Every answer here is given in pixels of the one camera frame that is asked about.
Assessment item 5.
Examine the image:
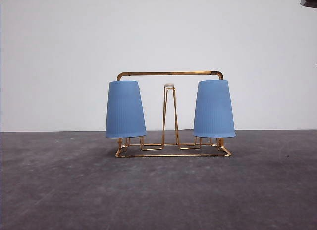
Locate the gold wire cup rack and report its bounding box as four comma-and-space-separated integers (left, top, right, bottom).
116, 71, 231, 157

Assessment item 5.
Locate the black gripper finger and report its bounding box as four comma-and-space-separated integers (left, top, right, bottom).
300, 0, 317, 8

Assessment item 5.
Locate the blue ribbed cup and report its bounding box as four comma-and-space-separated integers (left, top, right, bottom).
106, 81, 147, 138
194, 80, 236, 138

